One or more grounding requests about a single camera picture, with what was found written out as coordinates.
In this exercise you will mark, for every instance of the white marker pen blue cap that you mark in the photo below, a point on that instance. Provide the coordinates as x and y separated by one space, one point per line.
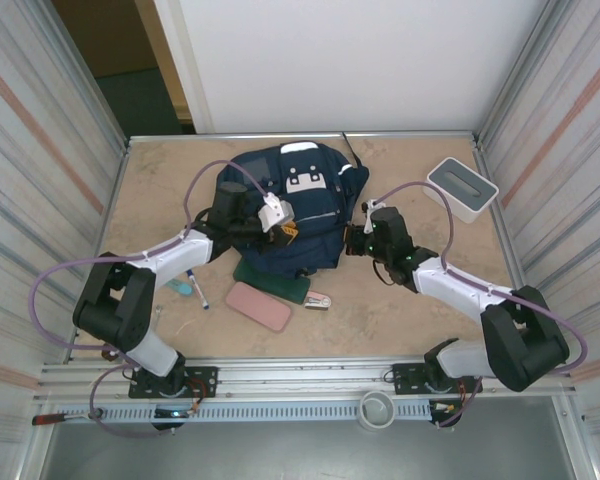
200 292

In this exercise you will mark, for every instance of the pink pencil case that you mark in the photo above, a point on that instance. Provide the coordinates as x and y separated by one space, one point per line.
257 307

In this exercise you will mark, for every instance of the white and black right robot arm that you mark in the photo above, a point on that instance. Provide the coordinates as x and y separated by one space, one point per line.
455 287

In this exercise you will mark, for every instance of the navy blue backpack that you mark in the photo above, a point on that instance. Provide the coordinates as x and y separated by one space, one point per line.
310 215

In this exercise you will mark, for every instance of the pink stapler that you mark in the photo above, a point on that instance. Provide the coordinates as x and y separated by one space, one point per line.
319 301

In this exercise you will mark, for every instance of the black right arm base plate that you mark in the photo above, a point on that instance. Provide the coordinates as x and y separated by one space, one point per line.
405 380

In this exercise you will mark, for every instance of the white and grey tissue box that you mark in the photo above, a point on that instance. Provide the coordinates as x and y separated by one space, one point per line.
462 190

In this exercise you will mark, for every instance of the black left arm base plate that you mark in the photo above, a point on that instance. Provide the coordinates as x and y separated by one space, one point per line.
202 382

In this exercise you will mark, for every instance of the white door frame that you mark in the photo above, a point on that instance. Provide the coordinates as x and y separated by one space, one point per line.
180 65

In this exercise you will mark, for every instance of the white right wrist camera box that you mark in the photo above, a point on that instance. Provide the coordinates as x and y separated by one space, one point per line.
375 205

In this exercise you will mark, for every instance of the aluminium mounting rail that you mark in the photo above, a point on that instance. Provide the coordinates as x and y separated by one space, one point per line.
305 377

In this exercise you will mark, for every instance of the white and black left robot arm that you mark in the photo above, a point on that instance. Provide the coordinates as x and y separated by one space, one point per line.
180 255

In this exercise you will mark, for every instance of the green pencil case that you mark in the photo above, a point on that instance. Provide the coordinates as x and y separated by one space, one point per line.
285 290

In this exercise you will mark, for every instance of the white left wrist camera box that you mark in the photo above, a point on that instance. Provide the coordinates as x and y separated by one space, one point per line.
275 212

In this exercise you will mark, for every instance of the grey tape roll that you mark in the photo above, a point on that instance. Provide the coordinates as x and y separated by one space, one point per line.
376 412

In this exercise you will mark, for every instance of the small black controller board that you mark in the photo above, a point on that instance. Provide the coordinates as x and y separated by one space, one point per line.
446 412
169 415

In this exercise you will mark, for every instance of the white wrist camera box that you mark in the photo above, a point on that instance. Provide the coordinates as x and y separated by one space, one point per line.
275 212
375 205

